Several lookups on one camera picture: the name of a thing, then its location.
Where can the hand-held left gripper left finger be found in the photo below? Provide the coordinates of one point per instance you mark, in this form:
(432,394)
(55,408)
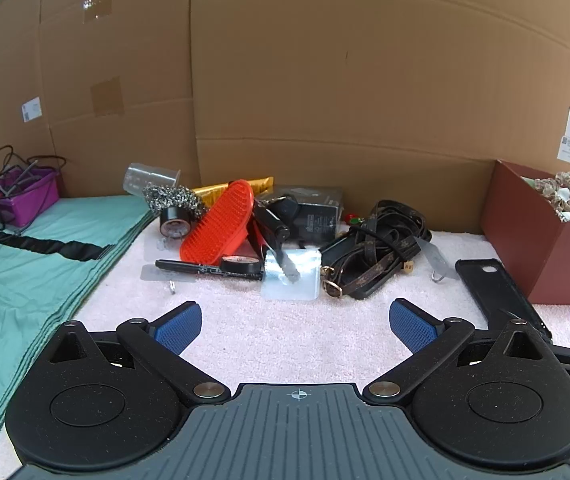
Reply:
(180,327)

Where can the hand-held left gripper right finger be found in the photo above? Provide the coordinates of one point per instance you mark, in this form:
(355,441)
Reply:
(411,324)

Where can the clear adhesive hook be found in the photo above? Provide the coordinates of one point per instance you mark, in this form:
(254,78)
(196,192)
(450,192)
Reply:
(165,245)
(157,274)
(435,260)

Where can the black marker pen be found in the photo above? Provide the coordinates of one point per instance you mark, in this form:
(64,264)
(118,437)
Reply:
(200,268)

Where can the thin black tape roll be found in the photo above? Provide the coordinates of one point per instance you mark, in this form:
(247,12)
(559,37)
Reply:
(240,261)

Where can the maroon box container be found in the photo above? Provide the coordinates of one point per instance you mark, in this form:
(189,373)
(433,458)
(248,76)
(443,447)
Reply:
(530,240)

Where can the orange plastic brush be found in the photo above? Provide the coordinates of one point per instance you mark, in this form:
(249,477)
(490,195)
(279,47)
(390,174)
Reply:
(220,230)

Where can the black phone case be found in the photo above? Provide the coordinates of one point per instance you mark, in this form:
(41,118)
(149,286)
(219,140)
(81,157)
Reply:
(495,290)

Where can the white fluffy towel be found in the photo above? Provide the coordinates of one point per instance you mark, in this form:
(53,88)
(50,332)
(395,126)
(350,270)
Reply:
(315,330)

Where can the wide black tape roll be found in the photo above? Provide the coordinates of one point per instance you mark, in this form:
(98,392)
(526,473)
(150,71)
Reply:
(175,221)

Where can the red and green trinket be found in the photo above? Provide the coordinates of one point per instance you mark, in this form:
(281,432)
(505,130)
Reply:
(351,218)

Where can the dried brown coral piece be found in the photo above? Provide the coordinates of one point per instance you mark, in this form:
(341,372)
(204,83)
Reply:
(560,195)

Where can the steel wool scourer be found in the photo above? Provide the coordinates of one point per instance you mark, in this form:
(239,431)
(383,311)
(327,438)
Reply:
(175,195)

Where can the silver and black key fob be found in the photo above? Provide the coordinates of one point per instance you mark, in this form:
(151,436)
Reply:
(272,225)

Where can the black cardboard box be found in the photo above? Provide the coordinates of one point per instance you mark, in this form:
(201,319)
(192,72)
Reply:
(320,220)

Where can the yellow tube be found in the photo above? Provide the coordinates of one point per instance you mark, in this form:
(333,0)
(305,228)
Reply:
(215,191)

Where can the clear plastic cup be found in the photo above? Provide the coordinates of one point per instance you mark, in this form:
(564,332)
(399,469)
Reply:
(147,176)

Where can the teal cloth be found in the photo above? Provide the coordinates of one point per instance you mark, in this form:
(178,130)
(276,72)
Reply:
(25,300)

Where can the purple plastic basket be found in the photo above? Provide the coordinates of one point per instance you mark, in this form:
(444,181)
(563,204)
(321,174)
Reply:
(30,200)

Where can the brown cardboard backdrop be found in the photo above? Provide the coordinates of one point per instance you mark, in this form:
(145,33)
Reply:
(340,85)

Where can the small white shipping label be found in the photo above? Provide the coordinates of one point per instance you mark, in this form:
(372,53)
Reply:
(32,109)

